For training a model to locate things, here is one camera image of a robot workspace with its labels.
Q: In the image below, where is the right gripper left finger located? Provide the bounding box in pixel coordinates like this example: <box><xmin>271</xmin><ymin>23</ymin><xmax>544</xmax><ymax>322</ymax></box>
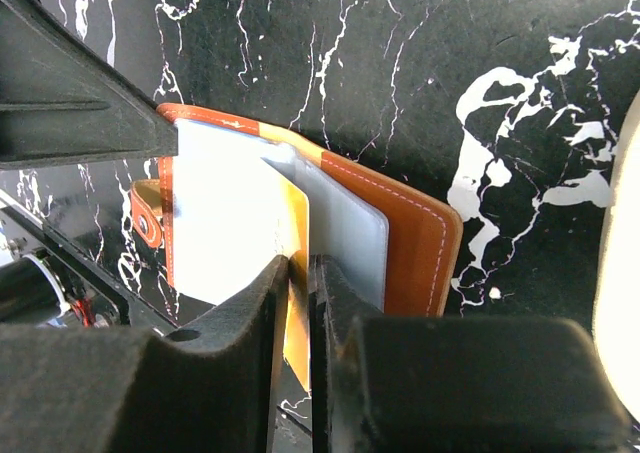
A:
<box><xmin>1</xmin><ymin>256</ymin><xmax>289</xmax><ymax>452</ymax></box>

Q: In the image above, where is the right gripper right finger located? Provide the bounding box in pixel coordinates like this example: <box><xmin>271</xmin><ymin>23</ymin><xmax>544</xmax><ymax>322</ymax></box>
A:
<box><xmin>309</xmin><ymin>255</ymin><xmax>630</xmax><ymax>452</ymax></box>

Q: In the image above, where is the brown leather card holder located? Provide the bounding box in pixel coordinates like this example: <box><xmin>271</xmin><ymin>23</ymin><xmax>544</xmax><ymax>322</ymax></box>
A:
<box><xmin>157</xmin><ymin>103</ymin><xmax>463</xmax><ymax>317</ymax></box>

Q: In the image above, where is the yellow credit card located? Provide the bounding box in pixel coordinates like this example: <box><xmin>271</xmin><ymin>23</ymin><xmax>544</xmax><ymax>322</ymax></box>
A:
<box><xmin>264</xmin><ymin>158</ymin><xmax>311</xmax><ymax>392</ymax></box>

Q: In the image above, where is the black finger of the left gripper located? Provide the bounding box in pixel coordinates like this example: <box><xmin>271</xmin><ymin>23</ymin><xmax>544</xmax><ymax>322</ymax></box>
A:
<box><xmin>1</xmin><ymin>0</ymin><xmax>178</xmax><ymax>170</ymax></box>

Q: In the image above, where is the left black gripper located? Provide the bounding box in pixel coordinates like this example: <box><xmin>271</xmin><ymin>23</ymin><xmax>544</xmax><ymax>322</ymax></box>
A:
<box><xmin>1</xmin><ymin>191</ymin><xmax>175</xmax><ymax>329</ymax></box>

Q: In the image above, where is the beige oval tray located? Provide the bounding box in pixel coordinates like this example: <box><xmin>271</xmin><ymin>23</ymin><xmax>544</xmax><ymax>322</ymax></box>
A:
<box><xmin>592</xmin><ymin>98</ymin><xmax>639</xmax><ymax>419</ymax></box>

